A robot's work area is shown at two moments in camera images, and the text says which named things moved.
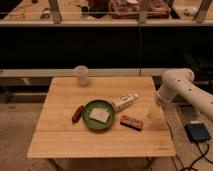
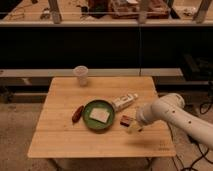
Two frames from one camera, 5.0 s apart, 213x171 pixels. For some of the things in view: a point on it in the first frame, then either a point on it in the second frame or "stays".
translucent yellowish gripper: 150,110 -> 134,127
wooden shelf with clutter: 105,12 stays
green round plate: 95,123 stays
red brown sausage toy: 76,116 stays
